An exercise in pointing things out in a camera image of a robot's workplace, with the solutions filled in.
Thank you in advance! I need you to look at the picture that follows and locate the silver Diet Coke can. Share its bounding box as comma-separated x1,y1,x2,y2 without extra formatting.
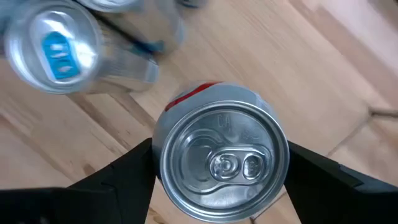
151,81,290,223

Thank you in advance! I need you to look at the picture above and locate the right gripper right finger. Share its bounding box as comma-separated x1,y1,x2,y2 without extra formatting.
284,141,398,224

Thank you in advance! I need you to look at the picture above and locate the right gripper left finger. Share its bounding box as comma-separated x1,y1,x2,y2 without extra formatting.
0,138,156,224

